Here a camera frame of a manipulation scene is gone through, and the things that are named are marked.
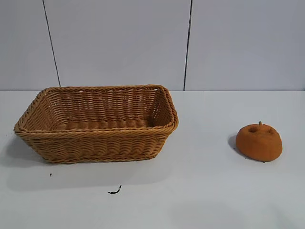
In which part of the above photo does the squashed orange foam fruit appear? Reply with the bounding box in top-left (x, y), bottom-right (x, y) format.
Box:
top-left (235, 121), bottom-right (283, 163)

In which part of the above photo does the woven wicker rectangular basket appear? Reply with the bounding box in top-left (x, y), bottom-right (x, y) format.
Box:
top-left (13, 83), bottom-right (180, 164)

